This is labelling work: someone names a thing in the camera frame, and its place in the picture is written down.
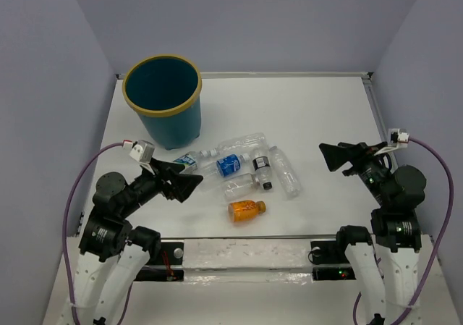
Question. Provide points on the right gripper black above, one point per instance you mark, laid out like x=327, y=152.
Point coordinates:
x=335, y=155

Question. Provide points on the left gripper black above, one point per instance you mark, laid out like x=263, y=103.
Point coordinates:
x=181, y=186

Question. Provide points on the green label water bottle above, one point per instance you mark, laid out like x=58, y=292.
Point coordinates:
x=192, y=161

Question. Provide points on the tall clear bottle white cap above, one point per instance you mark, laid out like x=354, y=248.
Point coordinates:
x=285, y=172

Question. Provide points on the blue label Pocari bottle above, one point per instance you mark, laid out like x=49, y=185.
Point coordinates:
x=216, y=172

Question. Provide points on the orange juice bottle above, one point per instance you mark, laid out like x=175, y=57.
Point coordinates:
x=245, y=210

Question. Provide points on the clear bottle with black label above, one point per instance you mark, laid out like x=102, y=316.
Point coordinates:
x=262, y=168

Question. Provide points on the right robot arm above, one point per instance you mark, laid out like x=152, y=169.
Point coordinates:
x=385, y=256

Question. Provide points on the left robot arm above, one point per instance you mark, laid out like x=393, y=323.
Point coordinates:
x=111, y=251

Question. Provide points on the teal bin with yellow rim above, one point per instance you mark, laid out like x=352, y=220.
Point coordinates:
x=164, y=91

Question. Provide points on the clear jar with metal lid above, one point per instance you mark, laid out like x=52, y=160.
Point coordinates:
x=239, y=186

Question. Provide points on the large crushed clear bottle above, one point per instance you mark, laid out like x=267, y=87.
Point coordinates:
x=243, y=144

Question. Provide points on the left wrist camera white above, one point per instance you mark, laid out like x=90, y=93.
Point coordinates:
x=141, y=151

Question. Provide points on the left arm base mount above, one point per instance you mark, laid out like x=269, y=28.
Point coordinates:
x=167, y=266

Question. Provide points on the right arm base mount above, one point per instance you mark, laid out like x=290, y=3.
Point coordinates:
x=329, y=263

